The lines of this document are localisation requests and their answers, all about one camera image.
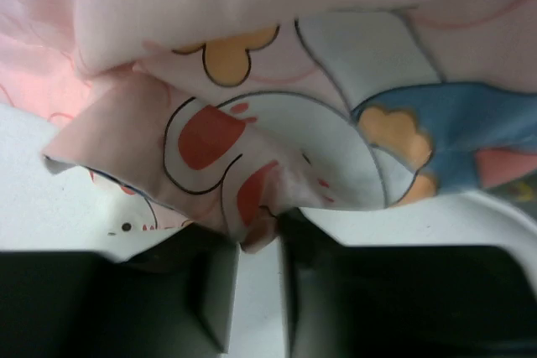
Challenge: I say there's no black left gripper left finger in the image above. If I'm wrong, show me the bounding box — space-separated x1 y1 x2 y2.
1 225 238 357

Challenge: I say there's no grey floral pillow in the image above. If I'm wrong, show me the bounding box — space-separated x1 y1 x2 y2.
492 175 536 203

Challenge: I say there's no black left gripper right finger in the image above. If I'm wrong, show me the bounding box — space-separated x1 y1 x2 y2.
278 210 536 357

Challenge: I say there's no pink bunny print pillowcase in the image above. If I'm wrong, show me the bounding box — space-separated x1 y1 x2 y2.
1 0 536 248

